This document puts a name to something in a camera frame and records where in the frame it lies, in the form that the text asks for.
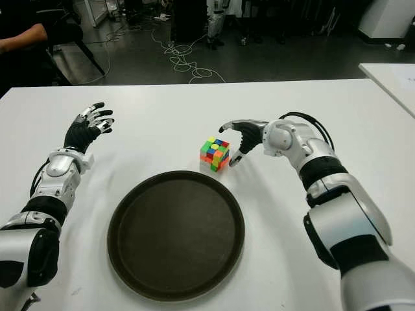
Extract black right wrist cables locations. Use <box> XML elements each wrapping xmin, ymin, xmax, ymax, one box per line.
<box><xmin>280</xmin><ymin>111</ymin><xmax>335</xmax><ymax>153</ymax></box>

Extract multicoloured Rubik's cube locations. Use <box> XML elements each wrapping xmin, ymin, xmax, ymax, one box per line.
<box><xmin>199</xmin><ymin>135</ymin><xmax>231</xmax><ymax>174</ymax></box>

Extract white machine housing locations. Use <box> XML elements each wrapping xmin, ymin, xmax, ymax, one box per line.
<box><xmin>357</xmin><ymin>0</ymin><xmax>415</xmax><ymax>45</ymax></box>

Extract dark brown round plate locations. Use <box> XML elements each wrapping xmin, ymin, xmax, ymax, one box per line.
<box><xmin>106</xmin><ymin>170</ymin><xmax>246</xmax><ymax>295</ymax></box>

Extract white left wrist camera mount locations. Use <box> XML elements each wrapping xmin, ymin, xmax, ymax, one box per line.
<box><xmin>82</xmin><ymin>152</ymin><xmax>95</xmax><ymax>172</ymax></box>

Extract seated person in black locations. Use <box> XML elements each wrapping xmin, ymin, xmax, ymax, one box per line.
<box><xmin>0</xmin><ymin>0</ymin><xmax>84</xmax><ymax>88</ymax></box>

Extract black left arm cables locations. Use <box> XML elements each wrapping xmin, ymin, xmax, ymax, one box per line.
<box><xmin>29</xmin><ymin>161</ymin><xmax>49</xmax><ymax>198</ymax></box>

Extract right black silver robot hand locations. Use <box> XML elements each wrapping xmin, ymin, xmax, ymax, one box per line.
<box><xmin>219</xmin><ymin>119</ymin><xmax>270</xmax><ymax>167</ymax></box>

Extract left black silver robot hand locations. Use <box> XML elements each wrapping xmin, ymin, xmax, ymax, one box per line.
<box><xmin>64</xmin><ymin>102</ymin><xmax>115</xmax><ymax>155</ymax></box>

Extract white side table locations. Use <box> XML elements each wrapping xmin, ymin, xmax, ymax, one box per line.
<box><xmin>358</xmin><ymin>62</ymin><xmax>415</xmax><ymax>119</ymax></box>

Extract pale folding stand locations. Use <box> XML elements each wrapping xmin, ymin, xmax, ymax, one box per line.
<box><xmin>320</xmin><ymin>6</ymin><xmax>340</xmax><ymax>36</ymax></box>

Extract tangled white floor cable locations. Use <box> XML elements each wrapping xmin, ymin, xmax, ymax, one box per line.
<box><xmin>150</xmin><ymin>19</ymin><xmax>228</xmax><ymax>85</ymax></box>

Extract black cabinet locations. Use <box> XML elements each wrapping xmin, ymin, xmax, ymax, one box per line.
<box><xmin>170</xmin><ymin>0</ymin><xmax>208</xmax><ymax>45</ymax></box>

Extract white board panel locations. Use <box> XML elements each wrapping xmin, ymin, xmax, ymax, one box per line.
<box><xmin>91</xmin><ymin>0</ymin><xmax>114</xmax><ymax>29</ymax></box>

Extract black chair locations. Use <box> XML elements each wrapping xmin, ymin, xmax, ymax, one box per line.
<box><xmin>45</xmin><ymin>22</ymin><xmax>106</xmax><ymax>87</ymax></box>

